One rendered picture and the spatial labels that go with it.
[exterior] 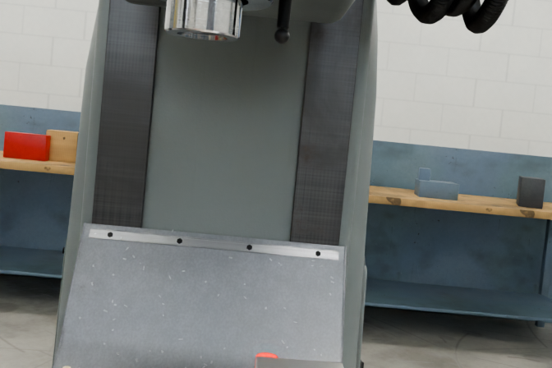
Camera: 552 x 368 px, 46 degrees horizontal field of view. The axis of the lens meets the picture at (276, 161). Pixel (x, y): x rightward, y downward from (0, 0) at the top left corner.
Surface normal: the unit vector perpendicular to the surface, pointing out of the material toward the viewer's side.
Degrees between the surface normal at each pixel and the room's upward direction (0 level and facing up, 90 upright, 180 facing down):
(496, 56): 90
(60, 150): 90
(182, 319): 63
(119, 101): 90
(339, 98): 90
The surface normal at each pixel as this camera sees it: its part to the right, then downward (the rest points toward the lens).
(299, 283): 0.06, -0.40
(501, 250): 0.02, 0.05
